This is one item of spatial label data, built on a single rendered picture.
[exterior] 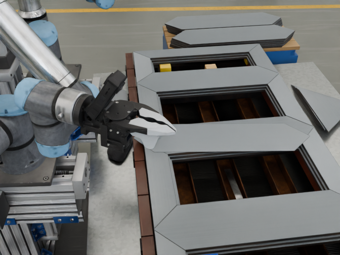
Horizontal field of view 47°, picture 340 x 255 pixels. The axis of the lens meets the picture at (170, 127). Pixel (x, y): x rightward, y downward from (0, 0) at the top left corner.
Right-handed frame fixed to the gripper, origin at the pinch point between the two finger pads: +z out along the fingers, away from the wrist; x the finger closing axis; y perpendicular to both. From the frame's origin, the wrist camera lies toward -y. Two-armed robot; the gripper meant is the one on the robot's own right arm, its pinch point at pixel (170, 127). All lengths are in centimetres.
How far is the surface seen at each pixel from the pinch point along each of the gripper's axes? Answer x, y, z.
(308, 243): -35, 58, 39
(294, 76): -151, 59, 20
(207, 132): -74, 55, -8
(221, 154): -65, 58, 1
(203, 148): -63, 56, -6
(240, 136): -76, 54, 6
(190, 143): -64, 56, -12
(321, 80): -152, 58, 35
